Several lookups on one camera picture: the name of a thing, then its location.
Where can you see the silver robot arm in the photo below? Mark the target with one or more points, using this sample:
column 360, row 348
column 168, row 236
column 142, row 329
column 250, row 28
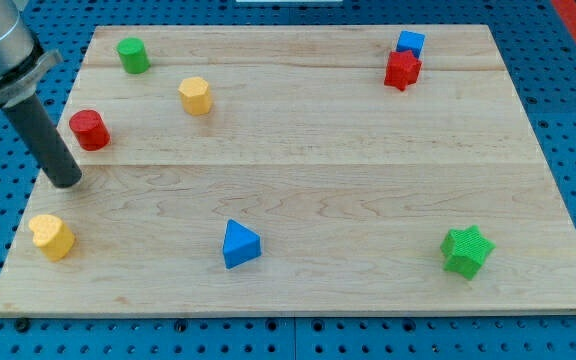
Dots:
column 23, row 60

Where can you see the red star block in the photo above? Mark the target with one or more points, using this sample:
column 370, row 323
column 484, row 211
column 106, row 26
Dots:
column 402, row 69

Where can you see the green star block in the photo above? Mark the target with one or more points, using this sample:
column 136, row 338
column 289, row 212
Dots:
column 465, row 251

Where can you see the wooden board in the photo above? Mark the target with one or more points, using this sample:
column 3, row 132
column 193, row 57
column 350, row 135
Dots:
column 351, row 185

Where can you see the blue triangle block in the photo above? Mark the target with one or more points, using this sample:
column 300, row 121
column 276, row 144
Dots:
column 240, row 244

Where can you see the yellow hexagon block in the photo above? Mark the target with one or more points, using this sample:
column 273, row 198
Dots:
column 195, row 96

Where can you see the blue cube block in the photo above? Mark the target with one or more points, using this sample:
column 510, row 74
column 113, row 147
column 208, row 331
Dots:
column 410, row 41

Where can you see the red cylinder block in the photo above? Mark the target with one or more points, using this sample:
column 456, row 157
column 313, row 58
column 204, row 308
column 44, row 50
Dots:
column 89, row 130

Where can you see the green cylinder block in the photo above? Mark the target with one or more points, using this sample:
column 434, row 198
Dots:
column 133, row 56

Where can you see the yellow heart block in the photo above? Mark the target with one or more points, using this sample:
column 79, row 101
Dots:
column 51, row 236

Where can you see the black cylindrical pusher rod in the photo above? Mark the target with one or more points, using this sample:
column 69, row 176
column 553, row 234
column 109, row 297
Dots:
column 35, row 127

